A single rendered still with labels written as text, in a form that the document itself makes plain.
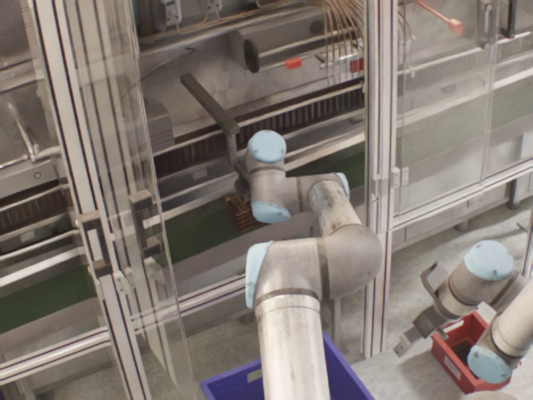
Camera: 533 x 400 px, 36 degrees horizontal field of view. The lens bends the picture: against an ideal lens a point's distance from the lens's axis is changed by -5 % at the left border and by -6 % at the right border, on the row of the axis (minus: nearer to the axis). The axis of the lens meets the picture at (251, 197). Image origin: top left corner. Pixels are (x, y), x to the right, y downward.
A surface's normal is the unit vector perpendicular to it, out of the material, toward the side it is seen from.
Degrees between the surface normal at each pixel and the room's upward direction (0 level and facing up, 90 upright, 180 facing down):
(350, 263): 51
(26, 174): 90
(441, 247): 0
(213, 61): 90
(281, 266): 20
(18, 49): 90
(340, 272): 58
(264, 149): 30
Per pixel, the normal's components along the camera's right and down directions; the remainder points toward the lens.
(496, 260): 0.19, -0.62
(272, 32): 0.44, 0.53
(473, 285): -0.61, 0.51
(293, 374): -0.14, -0.52
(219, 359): -0.07, -0.78
